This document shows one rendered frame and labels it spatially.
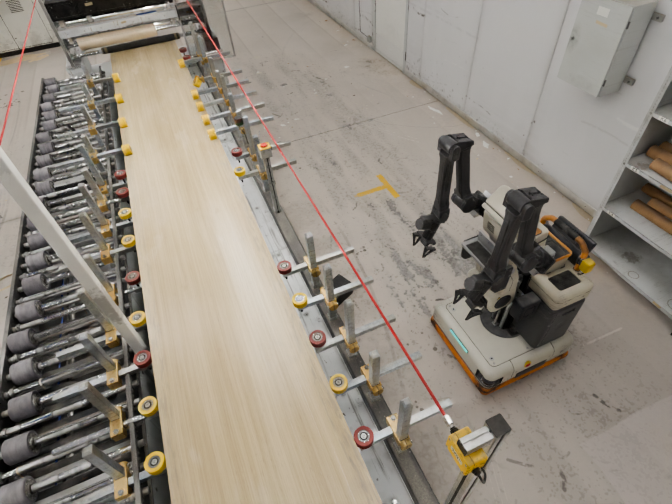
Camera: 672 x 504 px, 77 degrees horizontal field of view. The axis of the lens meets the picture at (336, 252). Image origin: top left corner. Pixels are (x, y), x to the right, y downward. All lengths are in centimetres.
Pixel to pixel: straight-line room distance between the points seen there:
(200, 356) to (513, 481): 183
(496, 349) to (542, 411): 47
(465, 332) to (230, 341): 148
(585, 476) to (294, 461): 175
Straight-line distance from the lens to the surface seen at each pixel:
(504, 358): 281
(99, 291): 202
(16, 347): 274
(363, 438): 182
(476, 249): 225
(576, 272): 263
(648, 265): 391
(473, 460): 102
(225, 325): 217
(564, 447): 299
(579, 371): 327
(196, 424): 197
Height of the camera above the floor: 262
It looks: 47 degrees down
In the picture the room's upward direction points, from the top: 5 degrees counter-clockwise
